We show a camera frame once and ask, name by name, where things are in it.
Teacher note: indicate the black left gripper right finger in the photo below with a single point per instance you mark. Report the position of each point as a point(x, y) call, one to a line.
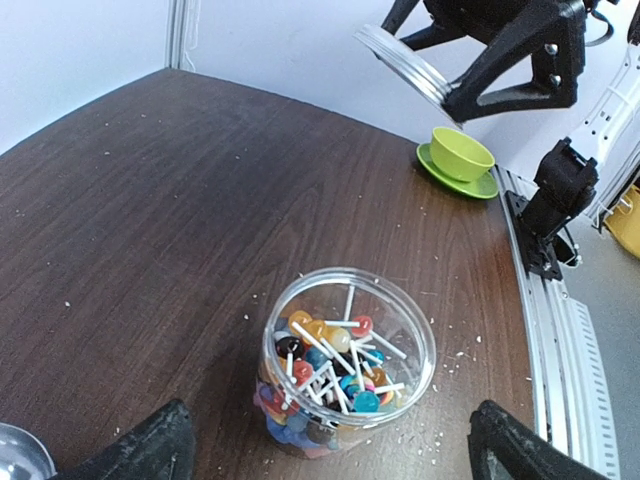
point(500, 446)

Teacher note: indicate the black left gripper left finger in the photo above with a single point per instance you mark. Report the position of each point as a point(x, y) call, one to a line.
point(162, 446)

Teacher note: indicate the silver metal jar lid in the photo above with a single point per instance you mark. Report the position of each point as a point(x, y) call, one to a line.
point(408, 65)

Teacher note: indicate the silver metal scoop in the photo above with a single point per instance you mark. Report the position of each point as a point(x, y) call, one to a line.
point(23, 456)

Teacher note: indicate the clear plastic jar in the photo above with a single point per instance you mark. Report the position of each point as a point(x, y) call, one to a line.
point(344, 354)

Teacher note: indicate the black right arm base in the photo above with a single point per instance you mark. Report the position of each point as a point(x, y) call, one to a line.
point(540, 256)

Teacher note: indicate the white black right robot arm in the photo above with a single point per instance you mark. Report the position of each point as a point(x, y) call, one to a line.
point(567, 175)

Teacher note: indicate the green bowl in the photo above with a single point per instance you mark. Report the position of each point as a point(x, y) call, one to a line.
point(459, 156)

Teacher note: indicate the green saucer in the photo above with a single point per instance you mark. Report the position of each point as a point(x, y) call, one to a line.
point(483, 188)

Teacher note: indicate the aluminium corner post right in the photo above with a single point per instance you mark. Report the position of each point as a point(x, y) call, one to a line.
point(182, 34)

